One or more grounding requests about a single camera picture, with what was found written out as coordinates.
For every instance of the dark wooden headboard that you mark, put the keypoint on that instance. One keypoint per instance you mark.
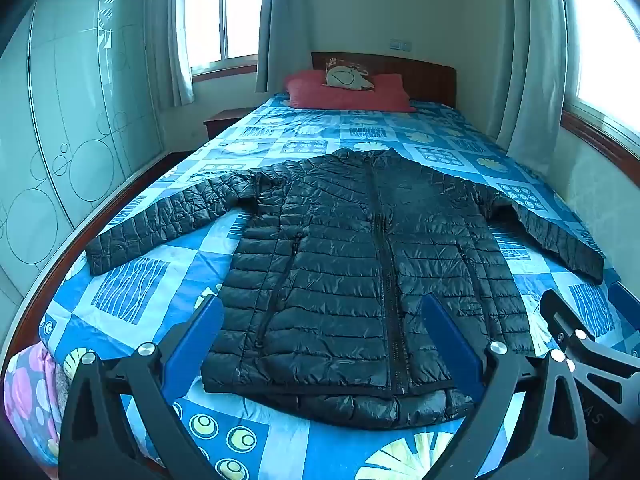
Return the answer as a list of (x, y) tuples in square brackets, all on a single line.
[(425, 77)]

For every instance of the bed with blue patterned sheet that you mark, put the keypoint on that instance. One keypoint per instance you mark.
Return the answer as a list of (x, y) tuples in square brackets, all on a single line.
[(150, 280)]

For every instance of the wooden nightstand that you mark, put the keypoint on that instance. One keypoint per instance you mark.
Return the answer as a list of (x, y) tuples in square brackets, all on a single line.
[(222, 119)]

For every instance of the floral pink blanket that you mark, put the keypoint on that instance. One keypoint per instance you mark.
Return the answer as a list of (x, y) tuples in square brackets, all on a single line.
[(27, 405)]

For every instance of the printed cream cushion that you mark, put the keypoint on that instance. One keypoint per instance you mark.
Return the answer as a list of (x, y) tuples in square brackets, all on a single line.
[(342, 77)]

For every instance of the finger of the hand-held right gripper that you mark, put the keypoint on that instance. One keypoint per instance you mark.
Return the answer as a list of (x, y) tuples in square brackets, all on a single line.
[(600, 355), (627, 297)]

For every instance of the glass door wardrobe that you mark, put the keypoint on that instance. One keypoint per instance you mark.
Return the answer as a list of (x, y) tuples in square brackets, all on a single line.
[(60, 110)]

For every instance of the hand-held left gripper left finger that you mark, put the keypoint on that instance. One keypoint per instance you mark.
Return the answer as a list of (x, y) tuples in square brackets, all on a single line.
[(197, 340)]

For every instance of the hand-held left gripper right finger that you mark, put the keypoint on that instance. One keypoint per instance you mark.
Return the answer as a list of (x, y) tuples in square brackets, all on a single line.
[(447, 345)]

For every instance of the wooden bed frame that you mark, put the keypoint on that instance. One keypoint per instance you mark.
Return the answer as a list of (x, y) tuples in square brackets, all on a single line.
[(50, 272)]

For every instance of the wall socket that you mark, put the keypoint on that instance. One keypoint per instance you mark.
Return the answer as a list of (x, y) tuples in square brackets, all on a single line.
[(400, 45)]

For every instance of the red pillow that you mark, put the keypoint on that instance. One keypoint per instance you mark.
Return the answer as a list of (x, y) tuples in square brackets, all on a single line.
[(310, 92)]

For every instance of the narrow grey curtain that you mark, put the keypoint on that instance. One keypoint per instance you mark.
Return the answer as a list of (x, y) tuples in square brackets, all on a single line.
[(180, 50)]

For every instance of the long grey curtain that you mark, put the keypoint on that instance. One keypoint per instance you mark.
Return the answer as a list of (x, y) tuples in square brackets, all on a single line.
[(535, 60)]

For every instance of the black puffer jacket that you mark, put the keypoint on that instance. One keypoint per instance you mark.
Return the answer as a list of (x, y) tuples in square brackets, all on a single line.
[(350, 260)]

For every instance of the large window with wooden sill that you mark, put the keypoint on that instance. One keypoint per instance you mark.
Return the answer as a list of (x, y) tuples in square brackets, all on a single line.
[(610, 50)]

